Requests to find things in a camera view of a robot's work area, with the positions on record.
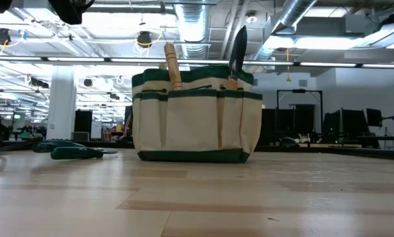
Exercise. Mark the black double monitor set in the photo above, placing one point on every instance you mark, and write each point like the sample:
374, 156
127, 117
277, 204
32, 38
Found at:
348, 123

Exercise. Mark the small black monitor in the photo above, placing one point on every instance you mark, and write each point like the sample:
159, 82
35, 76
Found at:
374, 116

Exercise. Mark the black partition panels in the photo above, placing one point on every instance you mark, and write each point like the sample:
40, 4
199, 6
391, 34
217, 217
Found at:
288, 125

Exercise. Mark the white building pillar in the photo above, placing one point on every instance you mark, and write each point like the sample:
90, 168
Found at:
62, 105

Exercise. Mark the grey rectangular air duct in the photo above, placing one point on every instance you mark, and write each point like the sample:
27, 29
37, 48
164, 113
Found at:
331, 24

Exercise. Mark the black computer monitor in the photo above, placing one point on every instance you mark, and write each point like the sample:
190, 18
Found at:
128, 118

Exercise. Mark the wide silver spiral duct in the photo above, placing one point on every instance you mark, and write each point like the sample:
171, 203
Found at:
193, 23

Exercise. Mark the black cabinet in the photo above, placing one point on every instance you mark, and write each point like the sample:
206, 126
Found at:
83, 121

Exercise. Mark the black tubular frame stand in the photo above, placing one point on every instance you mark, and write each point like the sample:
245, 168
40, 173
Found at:
298, 91

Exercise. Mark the narrow silver spiral duct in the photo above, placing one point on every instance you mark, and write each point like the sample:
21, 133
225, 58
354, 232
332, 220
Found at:
297, 10

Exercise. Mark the long ceiling light strip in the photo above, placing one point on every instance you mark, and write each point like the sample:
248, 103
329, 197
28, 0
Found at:
328, 64
85, 59

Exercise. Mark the canvas gardening bag green trim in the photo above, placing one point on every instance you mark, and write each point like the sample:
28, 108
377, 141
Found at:
190, 125

